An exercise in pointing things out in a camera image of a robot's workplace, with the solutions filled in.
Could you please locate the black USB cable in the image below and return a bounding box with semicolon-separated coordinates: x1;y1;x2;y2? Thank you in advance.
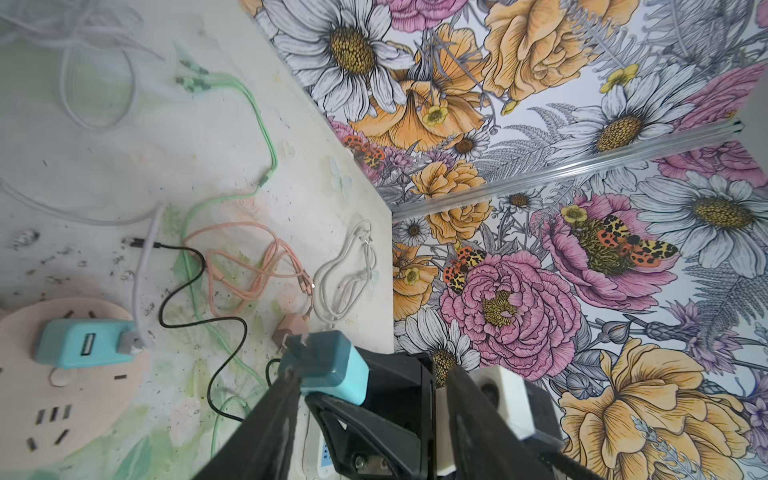
122;236;283;424

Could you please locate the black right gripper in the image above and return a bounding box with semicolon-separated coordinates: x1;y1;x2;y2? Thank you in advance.
305;350;437;479

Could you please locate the pink USB cable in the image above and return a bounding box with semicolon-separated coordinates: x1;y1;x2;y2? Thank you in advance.
182;220;316;319

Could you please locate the lilac USB cable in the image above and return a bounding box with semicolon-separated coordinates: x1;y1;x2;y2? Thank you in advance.
0;0;166;337

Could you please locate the green USB cable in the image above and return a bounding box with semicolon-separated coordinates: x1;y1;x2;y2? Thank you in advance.
173;56;280;457

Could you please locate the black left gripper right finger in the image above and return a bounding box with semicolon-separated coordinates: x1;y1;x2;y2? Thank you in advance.
446;367;559;479

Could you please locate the pink charger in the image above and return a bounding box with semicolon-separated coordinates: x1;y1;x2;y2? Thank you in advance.
272;313;310;349

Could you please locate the round pink power socket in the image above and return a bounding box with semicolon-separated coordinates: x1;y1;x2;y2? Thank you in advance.
1;298;150;471

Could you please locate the white blue power strip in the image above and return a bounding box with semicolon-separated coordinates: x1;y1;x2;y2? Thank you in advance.
302;415;340;480

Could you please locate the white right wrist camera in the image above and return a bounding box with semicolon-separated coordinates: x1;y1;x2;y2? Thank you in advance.
435;365;564;479

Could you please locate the white power strip cord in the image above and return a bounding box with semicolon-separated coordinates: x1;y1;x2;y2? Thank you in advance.
311;218;379;325

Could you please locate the teal two-tone charger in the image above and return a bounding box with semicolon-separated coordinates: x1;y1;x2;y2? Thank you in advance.
33;318;141;369

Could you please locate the aluminium corner post right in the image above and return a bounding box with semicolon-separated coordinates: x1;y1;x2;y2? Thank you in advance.
392;119;744;222

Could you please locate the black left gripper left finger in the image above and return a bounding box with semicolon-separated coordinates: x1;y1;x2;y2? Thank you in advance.
195;368;301;480

